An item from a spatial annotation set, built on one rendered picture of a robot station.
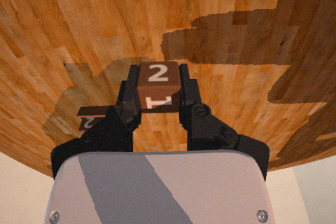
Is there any brown number cube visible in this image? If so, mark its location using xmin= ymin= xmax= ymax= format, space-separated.
xmin=78 ymin=117 xmax=103 ymax=135
xmin=136 ymin=61 xmax=181 ymax=113

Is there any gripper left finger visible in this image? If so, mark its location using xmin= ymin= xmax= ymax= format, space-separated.
xmin=50 ymin=64 xmax=142 ymax=181

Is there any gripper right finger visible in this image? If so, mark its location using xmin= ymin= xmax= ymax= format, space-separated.
xmin=178 ymin=64 xmax=270 ymax=182

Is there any brown wooden tray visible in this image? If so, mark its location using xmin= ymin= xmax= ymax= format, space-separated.
xmin=77 ymin=106 xmax=111 ymax=121

